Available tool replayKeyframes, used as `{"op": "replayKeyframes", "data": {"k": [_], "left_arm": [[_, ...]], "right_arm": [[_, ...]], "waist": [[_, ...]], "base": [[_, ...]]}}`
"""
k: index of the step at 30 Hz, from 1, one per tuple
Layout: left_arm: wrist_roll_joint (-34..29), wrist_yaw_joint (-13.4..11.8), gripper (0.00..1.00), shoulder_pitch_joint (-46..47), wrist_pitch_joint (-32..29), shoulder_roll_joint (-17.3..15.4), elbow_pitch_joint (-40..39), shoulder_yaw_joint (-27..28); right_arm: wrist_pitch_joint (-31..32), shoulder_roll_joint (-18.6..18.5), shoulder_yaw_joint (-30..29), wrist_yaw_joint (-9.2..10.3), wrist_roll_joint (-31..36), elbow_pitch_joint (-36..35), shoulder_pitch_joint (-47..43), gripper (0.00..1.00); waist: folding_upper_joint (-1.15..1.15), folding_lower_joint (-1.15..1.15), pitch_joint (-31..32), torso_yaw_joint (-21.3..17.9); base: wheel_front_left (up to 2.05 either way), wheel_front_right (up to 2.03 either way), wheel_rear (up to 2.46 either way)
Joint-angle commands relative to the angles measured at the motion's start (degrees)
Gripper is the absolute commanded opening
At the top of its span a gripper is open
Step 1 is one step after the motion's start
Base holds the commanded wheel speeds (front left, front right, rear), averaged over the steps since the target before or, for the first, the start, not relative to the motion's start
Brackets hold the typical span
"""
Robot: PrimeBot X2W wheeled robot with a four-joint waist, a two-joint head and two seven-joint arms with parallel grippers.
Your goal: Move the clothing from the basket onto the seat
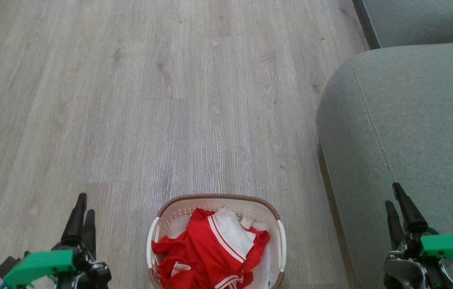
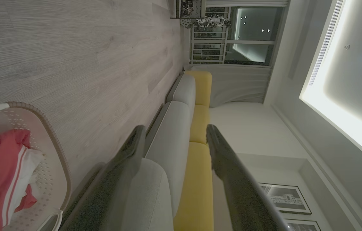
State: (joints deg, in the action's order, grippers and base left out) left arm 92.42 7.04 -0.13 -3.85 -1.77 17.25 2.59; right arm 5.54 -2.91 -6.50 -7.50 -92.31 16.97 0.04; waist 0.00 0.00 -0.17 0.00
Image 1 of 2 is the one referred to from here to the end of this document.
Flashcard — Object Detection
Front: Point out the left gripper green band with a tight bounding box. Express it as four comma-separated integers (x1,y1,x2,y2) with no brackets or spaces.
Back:
0,193,112,289

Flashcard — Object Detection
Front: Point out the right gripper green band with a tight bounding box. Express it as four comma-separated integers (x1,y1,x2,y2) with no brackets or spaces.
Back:
383,183,453,289

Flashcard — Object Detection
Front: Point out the red and white striped jersey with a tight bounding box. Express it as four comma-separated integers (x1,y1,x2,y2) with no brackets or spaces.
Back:
186,207,271,289

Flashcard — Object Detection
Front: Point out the grey fabric sofa cushion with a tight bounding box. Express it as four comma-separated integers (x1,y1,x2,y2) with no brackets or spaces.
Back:
316,40,453,289

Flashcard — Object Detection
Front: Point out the grey fabric sofa section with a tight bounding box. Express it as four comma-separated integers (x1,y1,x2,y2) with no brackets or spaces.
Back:
355,0,453,49

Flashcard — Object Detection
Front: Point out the white plastic laundry basket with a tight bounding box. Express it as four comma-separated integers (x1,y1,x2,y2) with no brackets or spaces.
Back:
147,194,287,289

